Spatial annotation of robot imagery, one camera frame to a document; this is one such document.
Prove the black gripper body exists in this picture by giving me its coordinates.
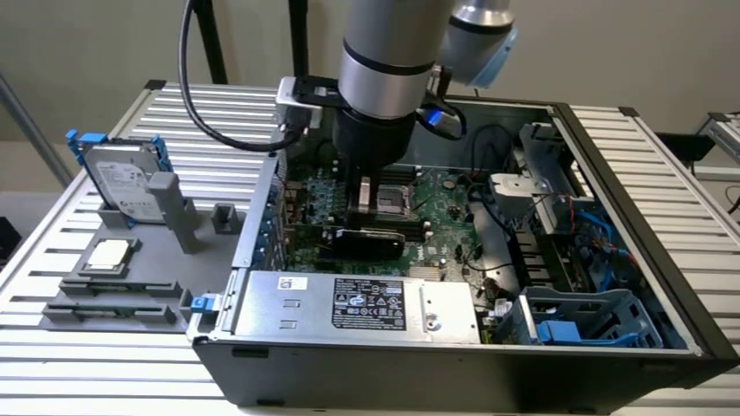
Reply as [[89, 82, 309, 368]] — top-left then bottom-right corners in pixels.
[[331, 107, 417, 178]]

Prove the silver chipset heatsink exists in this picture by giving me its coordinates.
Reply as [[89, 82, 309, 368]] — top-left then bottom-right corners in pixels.
[[409, 264, 449, 284]]

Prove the hard disk with blue bracket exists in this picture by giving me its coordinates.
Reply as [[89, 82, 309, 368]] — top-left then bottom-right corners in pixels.
[[66, 128, 177, 227]]

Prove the grey parts rack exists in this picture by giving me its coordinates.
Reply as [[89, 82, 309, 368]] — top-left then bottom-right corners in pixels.
[[42, 171, 251, 335]]

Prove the silver power supply unit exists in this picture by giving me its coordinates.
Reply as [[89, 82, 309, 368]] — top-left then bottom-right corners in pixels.
[[231, 270, 486, 346]]

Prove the green motherboard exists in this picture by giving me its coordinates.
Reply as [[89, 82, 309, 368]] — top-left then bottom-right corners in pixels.
[[282, 163, 513, 305]]

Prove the black cable with blue plug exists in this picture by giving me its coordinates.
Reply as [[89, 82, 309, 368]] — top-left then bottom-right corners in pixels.
[[414, 64, 467, 140]]

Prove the grey metal frame leg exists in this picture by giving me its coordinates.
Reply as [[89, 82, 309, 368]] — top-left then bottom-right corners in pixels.
[[0, 72, 78, 188]]

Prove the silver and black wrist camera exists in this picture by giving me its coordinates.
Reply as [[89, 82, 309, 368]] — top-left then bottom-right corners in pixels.
[[275, 75, 350, 131]]

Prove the CPU socket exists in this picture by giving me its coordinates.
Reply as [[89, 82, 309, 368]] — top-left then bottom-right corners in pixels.
[[374, 180, 422, 215]]

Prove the grey metal drive cage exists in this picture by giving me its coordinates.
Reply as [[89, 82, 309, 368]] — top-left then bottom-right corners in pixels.
[[486, 121, 599, 228]]

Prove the black tripod pole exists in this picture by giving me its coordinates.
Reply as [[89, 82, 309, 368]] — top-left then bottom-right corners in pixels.
[[287, 0, 313, 79], [193, 0, 231, 85]]

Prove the black open PC case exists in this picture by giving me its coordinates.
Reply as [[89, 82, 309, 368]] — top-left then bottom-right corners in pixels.
[[189, 94, 740, 409]]

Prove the blue case latch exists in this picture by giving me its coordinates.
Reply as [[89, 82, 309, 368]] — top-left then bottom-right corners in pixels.
[[189, 293, 223, 314]]

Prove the thick black camera cable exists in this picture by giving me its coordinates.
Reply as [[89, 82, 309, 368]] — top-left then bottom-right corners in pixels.
[[178, 0, 309, 153]]

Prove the blue plastic disk bay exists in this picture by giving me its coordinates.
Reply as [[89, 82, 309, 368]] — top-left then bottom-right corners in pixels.
[[495, 286, 666, 349]]

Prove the black graphics card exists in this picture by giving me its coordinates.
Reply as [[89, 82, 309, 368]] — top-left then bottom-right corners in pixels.
[[287, 222, 407, 262]]

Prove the silver CPU chip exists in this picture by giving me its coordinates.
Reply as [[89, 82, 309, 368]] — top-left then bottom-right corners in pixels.
[[83, 239, 134, 273]]

